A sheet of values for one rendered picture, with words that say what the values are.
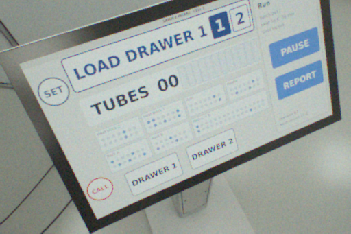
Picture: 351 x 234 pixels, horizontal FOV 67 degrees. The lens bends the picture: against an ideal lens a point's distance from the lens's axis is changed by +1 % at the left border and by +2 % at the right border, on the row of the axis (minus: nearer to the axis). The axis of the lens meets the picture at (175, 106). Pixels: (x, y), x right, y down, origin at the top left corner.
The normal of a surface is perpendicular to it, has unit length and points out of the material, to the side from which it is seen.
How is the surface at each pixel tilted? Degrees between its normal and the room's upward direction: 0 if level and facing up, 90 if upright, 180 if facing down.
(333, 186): 0
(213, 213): 3
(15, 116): 0
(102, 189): 50
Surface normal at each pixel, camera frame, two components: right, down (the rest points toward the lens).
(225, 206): 0.04, -0.57
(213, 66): 0.27, 0.24
